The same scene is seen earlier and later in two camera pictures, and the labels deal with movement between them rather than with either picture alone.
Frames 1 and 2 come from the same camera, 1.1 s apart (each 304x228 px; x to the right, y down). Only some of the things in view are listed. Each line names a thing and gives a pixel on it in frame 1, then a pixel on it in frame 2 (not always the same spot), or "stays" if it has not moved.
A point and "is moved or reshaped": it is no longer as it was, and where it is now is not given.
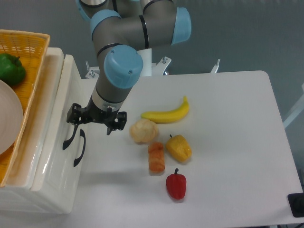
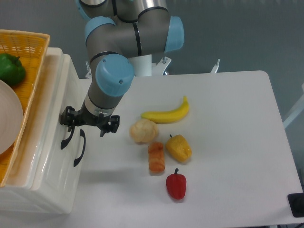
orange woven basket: x=31 y=48 stays
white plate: x=11 y=118 stays
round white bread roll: x=143 y=130 stays
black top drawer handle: x=66 y=142 is moved or reshaped
